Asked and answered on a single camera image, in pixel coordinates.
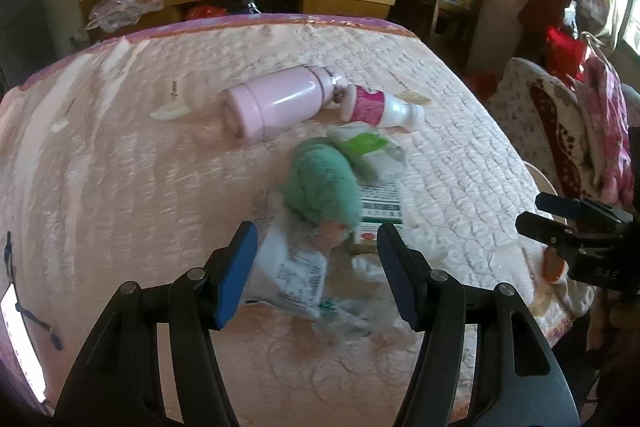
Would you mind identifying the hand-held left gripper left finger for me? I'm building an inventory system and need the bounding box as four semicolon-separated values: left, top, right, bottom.
52;221;259;427

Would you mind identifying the blue cable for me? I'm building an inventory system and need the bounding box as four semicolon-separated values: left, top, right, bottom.
2;232;65;352

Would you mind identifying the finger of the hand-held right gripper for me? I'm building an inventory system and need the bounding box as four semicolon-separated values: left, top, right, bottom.
515;213;580;254
535;193;628;224

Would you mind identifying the white printed wrapper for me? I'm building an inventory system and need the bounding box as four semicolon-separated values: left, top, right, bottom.
244;206;329;321

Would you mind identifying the green white plastic wrapper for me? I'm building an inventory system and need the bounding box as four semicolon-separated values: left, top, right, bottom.
327;121;409;184

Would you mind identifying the green knitted sponge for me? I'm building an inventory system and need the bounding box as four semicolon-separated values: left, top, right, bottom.
279;138;364;239

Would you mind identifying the white glowing phone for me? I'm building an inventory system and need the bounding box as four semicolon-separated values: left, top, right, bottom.
0;282;49;404

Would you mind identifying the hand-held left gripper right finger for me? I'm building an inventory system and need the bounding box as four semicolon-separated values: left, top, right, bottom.
377;223;581;427

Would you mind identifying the red bag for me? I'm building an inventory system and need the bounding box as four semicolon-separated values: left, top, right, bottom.
544;26;589;81

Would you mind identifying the pink floral cloth pile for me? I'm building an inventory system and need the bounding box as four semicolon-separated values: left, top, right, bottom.
487;57;627;214

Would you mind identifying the pink thermos bottle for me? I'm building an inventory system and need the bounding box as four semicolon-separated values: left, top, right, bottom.
221;66;349;141

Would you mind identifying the white green cardboard box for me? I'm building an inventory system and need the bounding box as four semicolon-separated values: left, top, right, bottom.
349;179;405;256

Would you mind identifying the orange plastic bag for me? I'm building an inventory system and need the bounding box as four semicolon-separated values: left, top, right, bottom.
465;73;502;102

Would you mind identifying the pink floral garment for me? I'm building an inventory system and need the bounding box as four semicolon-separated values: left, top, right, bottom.
570;52;637;204

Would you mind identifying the clear plastic bag pile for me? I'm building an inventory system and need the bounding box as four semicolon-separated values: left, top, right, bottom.
86;0;167;34

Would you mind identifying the pink quilted bedspread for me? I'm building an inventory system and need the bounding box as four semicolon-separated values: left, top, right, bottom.
0;14;577;427

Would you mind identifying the white bottle magenta label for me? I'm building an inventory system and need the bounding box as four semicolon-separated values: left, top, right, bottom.
342;84;427;134

